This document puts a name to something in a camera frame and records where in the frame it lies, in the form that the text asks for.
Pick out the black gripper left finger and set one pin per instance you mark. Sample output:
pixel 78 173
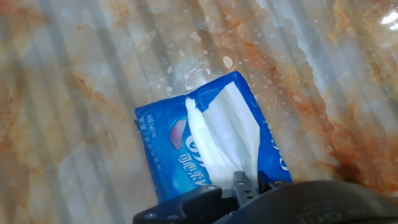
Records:
pixel 192 202

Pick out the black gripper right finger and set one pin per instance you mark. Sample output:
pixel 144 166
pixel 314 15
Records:
pixel 270 186

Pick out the white paper napkin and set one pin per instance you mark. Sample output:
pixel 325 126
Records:
pixel 227 133

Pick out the blue tissue pack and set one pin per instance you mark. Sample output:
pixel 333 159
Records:
pixel 164 149

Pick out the orange marble pattern mat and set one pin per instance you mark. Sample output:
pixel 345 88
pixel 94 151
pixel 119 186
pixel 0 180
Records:
pixel 77 93

